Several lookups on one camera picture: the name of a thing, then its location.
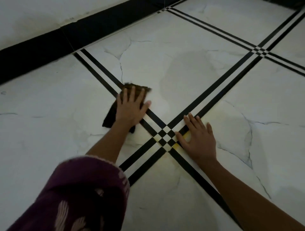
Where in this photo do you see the person's right hand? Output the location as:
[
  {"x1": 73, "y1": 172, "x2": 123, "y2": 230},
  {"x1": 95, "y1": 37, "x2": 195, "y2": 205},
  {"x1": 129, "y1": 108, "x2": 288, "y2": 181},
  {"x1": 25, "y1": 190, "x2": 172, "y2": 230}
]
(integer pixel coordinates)
[{"x1": 175, "y1": 112, "x2": 218, "y2": 165}]

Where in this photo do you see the person's left hand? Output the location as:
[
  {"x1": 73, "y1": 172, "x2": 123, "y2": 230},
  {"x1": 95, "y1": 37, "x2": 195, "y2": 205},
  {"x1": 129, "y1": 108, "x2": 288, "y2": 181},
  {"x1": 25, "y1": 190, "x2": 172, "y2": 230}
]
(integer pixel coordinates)
[{"x1": 115, "y1": 86, "x2": 152, "y2": 129}]

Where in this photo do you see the dark brown cleaning cloth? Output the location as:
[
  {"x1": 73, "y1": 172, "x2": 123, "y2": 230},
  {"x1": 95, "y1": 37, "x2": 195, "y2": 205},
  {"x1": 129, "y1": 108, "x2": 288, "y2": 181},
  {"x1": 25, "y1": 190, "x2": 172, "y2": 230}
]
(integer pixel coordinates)
[{"x1": 102, "y1": 82, "x2": 152, "y2": 134}]

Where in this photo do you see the person's left forearm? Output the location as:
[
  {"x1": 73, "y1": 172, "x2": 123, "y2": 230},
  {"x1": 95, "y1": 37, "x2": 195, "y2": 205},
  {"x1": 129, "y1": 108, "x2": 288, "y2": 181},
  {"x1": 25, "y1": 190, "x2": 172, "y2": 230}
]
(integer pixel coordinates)
[{"x1": 85, "y1": 121, "x2": 139, "y2": 167}]

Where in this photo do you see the person's right forearm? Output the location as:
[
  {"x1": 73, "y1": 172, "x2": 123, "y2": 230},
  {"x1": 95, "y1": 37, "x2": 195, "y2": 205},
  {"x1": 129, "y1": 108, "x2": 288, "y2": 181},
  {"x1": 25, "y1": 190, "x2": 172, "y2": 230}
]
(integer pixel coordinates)
[{"x1": 200, "y1": 159, "x2": 305, "y2": 231}]

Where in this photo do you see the black skirting board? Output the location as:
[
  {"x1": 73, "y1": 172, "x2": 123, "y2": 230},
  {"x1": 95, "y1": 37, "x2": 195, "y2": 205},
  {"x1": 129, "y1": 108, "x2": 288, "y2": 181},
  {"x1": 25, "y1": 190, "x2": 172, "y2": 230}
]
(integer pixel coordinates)
[{"x1": 0, "y1": 0, "x2": 189, "y2": 86}]

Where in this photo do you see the purple patterned sleeve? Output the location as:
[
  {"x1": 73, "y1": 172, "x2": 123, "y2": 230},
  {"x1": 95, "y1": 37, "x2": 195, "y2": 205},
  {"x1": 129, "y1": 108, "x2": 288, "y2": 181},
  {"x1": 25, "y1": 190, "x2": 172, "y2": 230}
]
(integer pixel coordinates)
[{"x1": 7, "y1": 155, "x2": 130, "y2": 231}]

